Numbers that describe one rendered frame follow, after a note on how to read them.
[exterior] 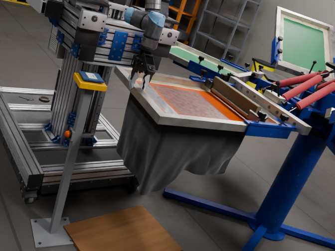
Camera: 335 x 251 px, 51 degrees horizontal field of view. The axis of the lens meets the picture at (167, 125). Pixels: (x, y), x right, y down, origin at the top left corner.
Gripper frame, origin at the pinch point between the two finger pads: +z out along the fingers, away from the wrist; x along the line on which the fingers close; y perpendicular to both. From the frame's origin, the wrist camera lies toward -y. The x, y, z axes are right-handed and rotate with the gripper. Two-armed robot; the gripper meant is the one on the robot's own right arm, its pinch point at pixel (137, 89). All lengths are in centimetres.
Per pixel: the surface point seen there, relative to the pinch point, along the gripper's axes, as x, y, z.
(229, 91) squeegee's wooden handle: -57, 3, -5
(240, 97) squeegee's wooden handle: -57, -7, -6
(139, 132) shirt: -7.0, -2.5, 21.4
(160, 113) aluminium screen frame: 0.5, -26.5, -0.9
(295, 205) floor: -202, 20, 98
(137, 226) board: -33, 8, 96
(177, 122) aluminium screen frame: -7.4, -29.2, 1.1
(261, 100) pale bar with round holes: -80, 0, -4
